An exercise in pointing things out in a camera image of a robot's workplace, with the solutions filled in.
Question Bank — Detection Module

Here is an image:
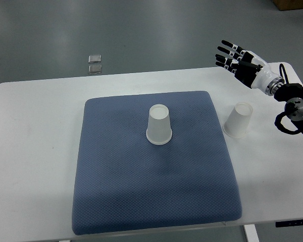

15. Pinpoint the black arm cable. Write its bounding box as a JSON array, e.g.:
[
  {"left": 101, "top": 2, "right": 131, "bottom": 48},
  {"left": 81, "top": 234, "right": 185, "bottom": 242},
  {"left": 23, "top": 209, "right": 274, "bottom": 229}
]
[{"left": 278, "top": 63, "right": 291, "bottom": 85}]

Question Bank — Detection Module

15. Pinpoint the metal floor plate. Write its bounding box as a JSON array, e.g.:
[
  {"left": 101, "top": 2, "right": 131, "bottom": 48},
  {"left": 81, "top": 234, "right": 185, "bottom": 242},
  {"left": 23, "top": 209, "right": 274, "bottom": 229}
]
[
  {"left": 88, "top": 54, "right": 102, "bottom": 64},
  {"left": 88, "top": 65, "right": 102, "bottom": 75}
]

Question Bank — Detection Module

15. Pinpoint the white paper cup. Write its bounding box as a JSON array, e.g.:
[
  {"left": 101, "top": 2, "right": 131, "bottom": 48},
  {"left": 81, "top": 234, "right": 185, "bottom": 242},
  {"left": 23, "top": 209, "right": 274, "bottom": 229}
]
[
  {"left": 146, "top": 104, "right": 172, "bottom": 145},
  {"left": 223, "top": 102, "right": 253, "bottom": 138}
]

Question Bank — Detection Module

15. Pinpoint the upper metal floor plate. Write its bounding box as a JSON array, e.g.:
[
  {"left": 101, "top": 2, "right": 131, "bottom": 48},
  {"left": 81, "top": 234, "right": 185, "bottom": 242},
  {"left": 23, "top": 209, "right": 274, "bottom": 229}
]
[{"left": 88, "top": 54, "right": 102, "bottom": 64}]

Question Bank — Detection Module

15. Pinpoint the brown cardboard box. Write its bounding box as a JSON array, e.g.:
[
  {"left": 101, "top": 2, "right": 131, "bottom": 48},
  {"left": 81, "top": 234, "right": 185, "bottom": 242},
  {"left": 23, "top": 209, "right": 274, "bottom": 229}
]
[{"left": 272, "top": 0, "right": 303, "bottom": 11}]

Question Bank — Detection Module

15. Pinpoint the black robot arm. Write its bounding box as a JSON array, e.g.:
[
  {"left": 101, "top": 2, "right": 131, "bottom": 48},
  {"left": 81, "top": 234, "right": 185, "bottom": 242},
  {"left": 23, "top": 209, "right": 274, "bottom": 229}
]
[{"left": 274, "top": 83, "right": 303, "bottom": 135}]

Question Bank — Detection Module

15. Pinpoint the white table leg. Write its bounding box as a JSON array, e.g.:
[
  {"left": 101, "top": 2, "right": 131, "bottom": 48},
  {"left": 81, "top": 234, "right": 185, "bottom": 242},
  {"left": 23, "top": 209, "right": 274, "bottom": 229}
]
[{"left": 243, "top": 224, "right": 260, "bottom": 242}]

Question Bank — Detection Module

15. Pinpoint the black table control panel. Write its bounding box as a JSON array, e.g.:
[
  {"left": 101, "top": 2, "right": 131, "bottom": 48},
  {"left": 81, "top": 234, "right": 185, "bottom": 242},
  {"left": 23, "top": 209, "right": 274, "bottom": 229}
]
[{"left": 275, "top": 219, "right": 303, "bottom": 228}]

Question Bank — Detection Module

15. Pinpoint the white paper cup on mat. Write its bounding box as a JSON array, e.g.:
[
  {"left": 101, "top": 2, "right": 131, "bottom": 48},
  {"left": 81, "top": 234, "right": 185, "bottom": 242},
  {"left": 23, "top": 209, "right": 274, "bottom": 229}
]
[{"left": 146, "top": 104, "right": 172, "bottom": 145}]

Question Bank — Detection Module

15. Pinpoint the lower metal floor plate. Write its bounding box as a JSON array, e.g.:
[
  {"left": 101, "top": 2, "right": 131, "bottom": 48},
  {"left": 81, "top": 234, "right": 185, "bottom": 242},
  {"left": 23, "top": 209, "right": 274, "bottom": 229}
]
[{"left": 88, "top": 65, "right": 102, "bottom": 75}]

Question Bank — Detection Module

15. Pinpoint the blue fabric cushion mat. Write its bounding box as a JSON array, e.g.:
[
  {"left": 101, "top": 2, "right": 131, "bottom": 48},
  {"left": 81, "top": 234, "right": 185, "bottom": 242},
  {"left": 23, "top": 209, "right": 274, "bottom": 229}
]
[{"left": 72, "top": 91, "right": 242, "bottom": 235}]

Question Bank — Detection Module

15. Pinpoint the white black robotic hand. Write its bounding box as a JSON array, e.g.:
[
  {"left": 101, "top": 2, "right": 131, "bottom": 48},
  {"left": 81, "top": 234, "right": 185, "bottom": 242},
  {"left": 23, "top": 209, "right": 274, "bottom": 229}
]
[{"left": 216, "top": 40, "right": 286, "bottom": 96}]

